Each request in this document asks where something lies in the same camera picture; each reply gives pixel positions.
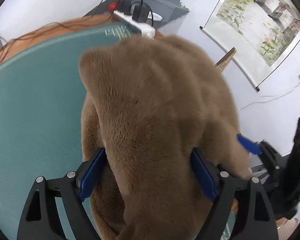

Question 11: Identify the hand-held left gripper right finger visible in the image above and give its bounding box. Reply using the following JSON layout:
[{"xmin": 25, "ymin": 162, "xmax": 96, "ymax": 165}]
[{"xmin": 191, "ymin": 147, "xmax": 279, "ymax": 240}]

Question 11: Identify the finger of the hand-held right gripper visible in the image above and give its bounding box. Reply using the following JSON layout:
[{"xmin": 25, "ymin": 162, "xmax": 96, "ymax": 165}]
[{"xmin": 236, "ymin": 134, "xmax": 263, "ymax": 155}]

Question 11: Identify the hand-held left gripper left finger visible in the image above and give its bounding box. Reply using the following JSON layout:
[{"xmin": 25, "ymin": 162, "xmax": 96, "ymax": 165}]
[{"xmin": 17, "ymin": 147, "xmax": 107, "ymax": 240}]

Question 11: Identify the brown fleece garment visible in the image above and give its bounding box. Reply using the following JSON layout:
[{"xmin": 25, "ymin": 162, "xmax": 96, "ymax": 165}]
[{"xmin": 79, "ymin": 34, "xmax": 250, "ymax": 240}]

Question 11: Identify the wooden chair backrest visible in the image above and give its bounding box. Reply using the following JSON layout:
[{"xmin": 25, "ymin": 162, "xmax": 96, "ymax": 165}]
[{"xmin": 214, "ymin": 47, "xmax": 237, "ymax": 69}]

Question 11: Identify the green table mat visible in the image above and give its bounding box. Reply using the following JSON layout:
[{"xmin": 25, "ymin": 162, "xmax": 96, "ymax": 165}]
[{"xmin": 0, "ymin": 21, "xmax": 238, "ymax": 240}]

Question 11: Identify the hanging scroll painting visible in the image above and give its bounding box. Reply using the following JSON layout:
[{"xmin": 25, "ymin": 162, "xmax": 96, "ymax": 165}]
[{"xmin": 199, "ymin": 0, "xmax": 300, "ymax": 92}]

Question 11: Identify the white power strip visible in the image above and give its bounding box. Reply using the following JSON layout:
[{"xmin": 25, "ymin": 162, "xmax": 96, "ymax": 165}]
[{"xmin": 113, "ymin": 10, "xmax": 156, "ymax": 39}]

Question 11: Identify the grey concrete staircase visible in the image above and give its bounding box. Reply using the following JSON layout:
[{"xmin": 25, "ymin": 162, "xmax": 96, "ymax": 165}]
[{"xmin": 86, "ymin": 0, "xmax": 190, "ymax": 34}]

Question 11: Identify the black charger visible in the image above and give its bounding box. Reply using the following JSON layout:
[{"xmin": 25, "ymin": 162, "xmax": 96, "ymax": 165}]
[
  {"xmin": 119, "ymin": 0, "xmax": 133, "ymax": 14},
  {"xmin": 132, "ymin": 4, "xmax": 150, "ymax": 23}
]

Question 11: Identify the white power cable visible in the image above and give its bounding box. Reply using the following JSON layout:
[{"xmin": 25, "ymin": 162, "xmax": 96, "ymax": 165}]
[{"xmin": 236, "ymin": 80, "xmax": 300, "ymax": 112}]

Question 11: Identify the black charging cable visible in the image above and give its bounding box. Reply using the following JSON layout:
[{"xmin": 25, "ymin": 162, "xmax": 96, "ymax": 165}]
[
  {"xmin": 130, "ymin": 0, "xmax": 154, "ymax": 27},
  {"xmin": 0, "ymin": 0, "xmax": 123, "ymax": 55}
]

